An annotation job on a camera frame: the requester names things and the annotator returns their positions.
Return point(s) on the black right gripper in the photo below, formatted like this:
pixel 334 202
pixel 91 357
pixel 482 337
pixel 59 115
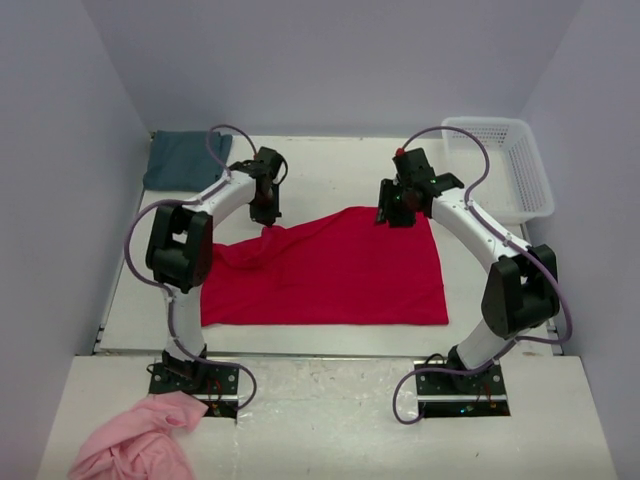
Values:
pixel 392 211

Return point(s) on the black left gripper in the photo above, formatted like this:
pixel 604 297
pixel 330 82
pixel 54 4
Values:
pixel 265 212

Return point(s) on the red t shirt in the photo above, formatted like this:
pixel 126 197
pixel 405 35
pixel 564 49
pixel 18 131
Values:
pixel 339 269

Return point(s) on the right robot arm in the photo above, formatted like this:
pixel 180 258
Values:
pixel 517 295

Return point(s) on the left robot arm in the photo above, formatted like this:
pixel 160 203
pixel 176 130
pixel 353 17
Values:
pixel 180 250

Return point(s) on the folded grey-blue t shirt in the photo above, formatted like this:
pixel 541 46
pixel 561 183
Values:
pixel 180 160

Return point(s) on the white plastic basket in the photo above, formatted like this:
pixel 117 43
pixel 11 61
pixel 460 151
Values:
pixel 516 189

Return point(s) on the pink t shirt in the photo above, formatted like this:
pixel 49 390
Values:
pixel 139 443

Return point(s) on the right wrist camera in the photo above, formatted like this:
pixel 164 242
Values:
pixel 412 166

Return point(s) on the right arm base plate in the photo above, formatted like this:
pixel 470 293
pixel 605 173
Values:
pixel 447 396

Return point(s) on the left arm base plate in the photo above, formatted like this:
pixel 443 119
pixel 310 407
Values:
pixel 214 386

